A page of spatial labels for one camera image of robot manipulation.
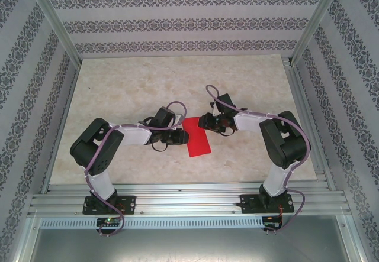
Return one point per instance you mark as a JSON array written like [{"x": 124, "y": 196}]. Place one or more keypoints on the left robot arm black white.
[{"x": 97, "y": 143}]

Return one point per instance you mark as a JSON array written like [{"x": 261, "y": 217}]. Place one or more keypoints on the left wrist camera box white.
[{"x": 178, "y": 117}]

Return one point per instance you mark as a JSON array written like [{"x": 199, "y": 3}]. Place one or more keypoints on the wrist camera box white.
[
  {"x": 213, "y": 108},
  {"x": 178, "y": 117}
]

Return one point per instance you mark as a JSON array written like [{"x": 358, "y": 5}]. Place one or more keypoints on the aluminium mounting rail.
[{"x": 189, "y": 198}]

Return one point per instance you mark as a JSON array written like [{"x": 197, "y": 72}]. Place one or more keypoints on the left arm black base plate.
[{"x": 128, "y": 204}]

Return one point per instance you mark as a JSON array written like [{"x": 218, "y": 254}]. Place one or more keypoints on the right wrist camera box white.
[{"x": 213, "y": 108}]

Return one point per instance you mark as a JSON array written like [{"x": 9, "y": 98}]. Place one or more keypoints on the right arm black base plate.
[{"x": 248, "y": 204}]

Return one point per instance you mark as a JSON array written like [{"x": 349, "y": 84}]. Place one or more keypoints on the red square paper sheet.
[{"x": 199, "y": 143}]

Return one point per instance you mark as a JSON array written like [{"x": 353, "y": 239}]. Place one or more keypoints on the aluminium frame post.
[
  {"x": 53, "y": 19},
  {"x": 318, "y": 19}
]

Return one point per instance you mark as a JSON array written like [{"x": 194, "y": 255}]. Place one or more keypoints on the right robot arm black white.
[{"x": 284, "y": 143}]

